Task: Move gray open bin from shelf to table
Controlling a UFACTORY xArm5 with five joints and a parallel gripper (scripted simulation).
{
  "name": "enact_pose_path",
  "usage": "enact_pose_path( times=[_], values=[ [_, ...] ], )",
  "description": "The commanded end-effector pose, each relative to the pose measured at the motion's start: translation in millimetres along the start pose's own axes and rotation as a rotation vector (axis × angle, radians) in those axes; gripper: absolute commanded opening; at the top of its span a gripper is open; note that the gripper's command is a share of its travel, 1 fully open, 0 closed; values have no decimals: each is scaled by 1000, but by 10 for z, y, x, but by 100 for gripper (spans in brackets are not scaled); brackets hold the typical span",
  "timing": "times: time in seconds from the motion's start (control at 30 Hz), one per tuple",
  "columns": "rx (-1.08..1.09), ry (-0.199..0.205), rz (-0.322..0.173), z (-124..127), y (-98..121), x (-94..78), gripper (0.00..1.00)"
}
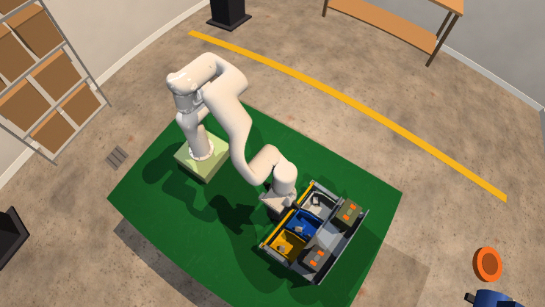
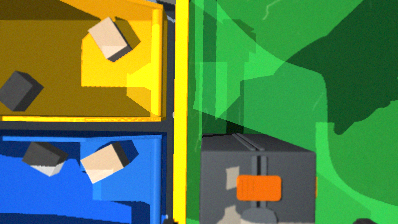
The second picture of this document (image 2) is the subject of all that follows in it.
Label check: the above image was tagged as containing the yellow bar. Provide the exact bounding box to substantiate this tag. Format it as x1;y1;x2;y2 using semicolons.
173;0;189;224

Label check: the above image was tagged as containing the dark grey block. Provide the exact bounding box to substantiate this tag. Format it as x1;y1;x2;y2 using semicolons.
22;142;69;177
0;71;44;111

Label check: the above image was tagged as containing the yellow open bin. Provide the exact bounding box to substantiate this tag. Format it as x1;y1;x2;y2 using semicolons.
0;0;168;122

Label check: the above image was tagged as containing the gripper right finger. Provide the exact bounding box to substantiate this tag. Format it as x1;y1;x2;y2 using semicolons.
353;218;377;224

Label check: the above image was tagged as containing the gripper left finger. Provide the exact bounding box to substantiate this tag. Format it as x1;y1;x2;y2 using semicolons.
162;218;179;224

